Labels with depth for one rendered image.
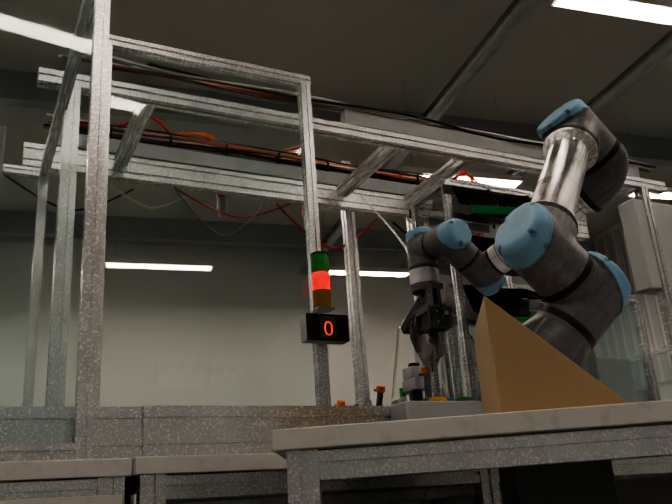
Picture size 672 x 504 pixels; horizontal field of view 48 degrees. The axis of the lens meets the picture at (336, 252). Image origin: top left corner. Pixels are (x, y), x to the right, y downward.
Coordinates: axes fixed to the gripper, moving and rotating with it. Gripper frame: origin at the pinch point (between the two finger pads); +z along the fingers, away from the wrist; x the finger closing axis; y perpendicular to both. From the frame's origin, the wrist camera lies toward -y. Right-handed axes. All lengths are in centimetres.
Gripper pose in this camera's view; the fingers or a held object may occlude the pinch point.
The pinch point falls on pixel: (429, 367)
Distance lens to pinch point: 188.4
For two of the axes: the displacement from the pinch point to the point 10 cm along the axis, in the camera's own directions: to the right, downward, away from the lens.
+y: 4.4, -3.3, -8.4
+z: 0.7, 9.4, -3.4
